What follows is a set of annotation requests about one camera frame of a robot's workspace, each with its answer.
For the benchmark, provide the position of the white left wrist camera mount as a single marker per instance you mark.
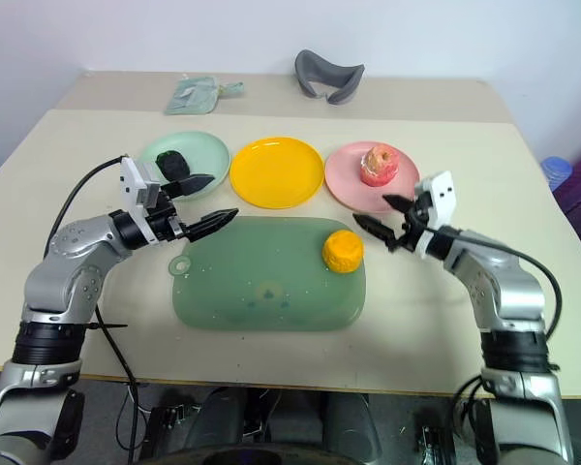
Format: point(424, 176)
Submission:
point(131, 186)

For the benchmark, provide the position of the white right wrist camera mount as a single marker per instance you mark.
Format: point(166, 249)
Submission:
point(440, 196)

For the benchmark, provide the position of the orange toy fruit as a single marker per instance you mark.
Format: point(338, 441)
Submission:
point(343, 251)

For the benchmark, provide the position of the dark rounded robot base shape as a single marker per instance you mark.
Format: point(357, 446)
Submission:
point(271, 436)

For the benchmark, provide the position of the green translucent cutting board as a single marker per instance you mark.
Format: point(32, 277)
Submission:
point(266, 276)

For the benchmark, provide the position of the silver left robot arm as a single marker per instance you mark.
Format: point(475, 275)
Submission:
point(63, 271)

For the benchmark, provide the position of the dark green toy vegetable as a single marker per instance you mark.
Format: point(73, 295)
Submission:
point(173, 164)

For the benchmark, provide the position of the blue water bottle top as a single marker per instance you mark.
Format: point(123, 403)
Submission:
point(557, 172)

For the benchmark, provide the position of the pink plate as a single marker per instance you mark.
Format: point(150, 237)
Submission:
point(344, 169)

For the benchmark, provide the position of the yellow plate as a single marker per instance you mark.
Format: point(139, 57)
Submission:
point(276, 172)

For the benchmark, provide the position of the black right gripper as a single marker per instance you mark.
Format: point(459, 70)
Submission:
point(414, 218)

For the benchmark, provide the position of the light green plate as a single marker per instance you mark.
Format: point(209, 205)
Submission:
point(205, 150)

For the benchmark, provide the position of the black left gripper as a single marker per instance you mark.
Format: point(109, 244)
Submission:
point(167, 224)

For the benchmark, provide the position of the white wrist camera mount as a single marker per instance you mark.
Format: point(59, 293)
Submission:
point(440, 196)
point(131, 186)

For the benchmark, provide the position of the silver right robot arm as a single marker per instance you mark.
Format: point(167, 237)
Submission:
point(508, 286)

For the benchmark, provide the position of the red toy apple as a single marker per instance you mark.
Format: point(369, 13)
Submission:
point(378, 167)

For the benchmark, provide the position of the light green zip pouch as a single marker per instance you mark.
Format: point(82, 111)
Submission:
point(193, 97)

